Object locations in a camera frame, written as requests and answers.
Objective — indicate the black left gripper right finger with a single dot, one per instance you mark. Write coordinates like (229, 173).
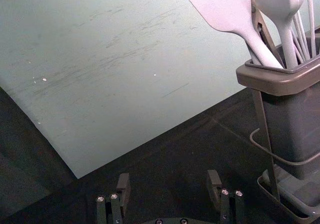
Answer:
(213, 184)

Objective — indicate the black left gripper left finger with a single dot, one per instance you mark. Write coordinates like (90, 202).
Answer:
(124, 186)

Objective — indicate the black table cloth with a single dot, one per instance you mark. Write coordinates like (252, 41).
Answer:
(175, 153)

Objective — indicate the black rack with steel bars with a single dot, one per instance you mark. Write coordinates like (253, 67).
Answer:
(295, 191)

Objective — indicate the grey utensil holder bin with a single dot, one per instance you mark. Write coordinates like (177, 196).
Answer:
(295, 123)

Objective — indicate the dark metal tongs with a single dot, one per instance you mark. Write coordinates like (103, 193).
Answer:
(262, 31)

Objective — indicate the grey silicone spatula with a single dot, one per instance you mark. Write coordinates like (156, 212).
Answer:
(225, 8)

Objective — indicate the grey silicone basting brush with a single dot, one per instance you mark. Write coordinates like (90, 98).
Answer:
(280, 11)

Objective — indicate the plain pale wall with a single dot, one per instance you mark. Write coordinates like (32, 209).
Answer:
(100, 58)

